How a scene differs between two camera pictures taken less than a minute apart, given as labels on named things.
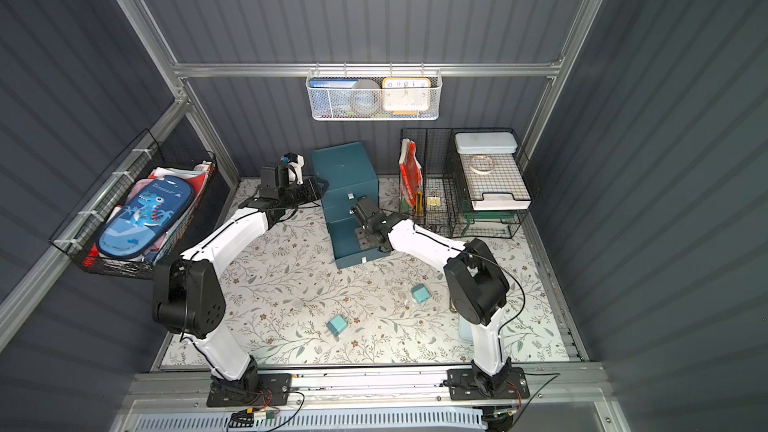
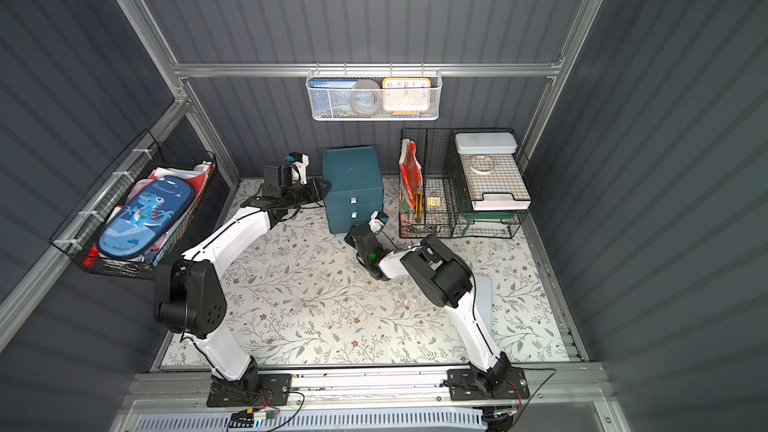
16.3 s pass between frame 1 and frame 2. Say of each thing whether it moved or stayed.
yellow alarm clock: stayed
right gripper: moved
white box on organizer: stayed
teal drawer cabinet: moved
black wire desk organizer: stayed
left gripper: stayed
